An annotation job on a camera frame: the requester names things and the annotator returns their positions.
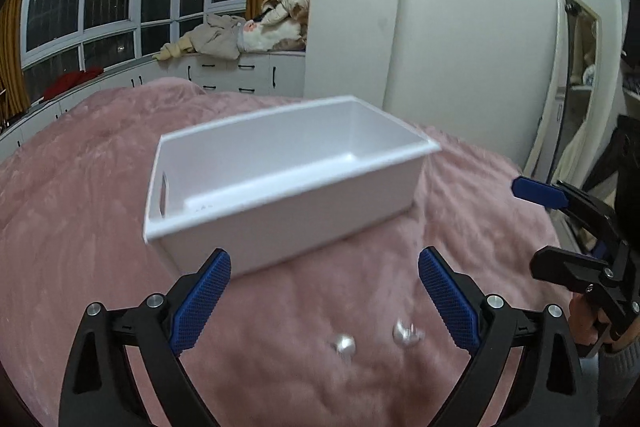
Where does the silver pearl earring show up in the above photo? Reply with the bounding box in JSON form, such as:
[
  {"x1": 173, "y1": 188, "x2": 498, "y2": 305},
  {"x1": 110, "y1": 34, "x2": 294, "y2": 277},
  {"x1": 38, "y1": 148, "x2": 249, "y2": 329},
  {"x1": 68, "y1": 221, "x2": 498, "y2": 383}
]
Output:
[{"x1": 331, "y1": 334, "x2": 357, "y2": 358}]

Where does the person's right hand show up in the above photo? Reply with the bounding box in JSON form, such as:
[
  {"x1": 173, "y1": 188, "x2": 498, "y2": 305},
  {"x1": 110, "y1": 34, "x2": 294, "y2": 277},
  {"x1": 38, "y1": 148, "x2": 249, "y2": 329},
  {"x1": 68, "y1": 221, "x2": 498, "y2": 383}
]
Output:
[{"x1": 568, "y1": 294, "x2": 610, "y2": 346}]

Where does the red cloth on sill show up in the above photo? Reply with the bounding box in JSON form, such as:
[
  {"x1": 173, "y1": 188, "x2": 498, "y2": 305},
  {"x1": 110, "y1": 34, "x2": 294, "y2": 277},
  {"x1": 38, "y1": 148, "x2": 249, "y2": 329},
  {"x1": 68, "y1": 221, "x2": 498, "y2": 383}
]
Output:
[{"x1": 42, "y1": 67, "x2": 104, "y2": 102}]

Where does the pile of beige clothes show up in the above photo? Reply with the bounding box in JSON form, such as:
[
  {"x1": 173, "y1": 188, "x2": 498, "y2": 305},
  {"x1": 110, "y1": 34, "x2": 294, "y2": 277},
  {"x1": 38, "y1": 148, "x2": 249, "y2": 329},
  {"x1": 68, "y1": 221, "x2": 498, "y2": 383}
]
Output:
[{"x1": 153, "y1": 0, "x2": 310, "y2": 62}]

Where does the silver earring piece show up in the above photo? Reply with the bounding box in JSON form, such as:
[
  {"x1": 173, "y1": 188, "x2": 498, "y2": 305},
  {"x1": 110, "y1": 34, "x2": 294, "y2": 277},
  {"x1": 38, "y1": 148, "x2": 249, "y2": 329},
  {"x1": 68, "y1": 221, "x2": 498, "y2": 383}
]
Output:
[{"x1": 392, "y1": 320, "x2": 425, "y2": 349}]

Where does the white plastic storage box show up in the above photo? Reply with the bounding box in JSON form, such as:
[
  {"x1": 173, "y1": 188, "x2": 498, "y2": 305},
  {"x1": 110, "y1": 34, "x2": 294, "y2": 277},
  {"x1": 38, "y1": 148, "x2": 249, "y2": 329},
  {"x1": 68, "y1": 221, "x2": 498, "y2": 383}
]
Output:
[{"x1": 142, "y1": 96, "x2": 438, "y2": 277}]

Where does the standing wall mirror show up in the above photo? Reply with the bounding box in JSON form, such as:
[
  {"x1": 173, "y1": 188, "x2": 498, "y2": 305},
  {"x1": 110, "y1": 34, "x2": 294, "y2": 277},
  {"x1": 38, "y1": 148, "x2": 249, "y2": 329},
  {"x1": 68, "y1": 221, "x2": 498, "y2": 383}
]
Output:
[{"x1": 524, "y1": 0, "x2": 600, "y2": 183}]

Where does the white drawer cabinet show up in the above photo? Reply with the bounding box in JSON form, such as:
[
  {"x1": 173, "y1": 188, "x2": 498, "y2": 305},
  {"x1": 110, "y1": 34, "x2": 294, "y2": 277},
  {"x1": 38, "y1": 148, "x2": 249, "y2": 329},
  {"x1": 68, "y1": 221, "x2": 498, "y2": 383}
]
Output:
[{"x1": 178, "y1": 52, "x2": 305, "y2": 98}]

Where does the left mustard curtain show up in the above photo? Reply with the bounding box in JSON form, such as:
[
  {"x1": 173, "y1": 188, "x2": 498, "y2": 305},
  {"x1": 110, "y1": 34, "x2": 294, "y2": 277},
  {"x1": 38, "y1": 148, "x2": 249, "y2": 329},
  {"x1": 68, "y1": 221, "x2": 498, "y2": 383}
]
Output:
[{"x1": 0, "y1": 0, "x2": 30, "y2": 121}]

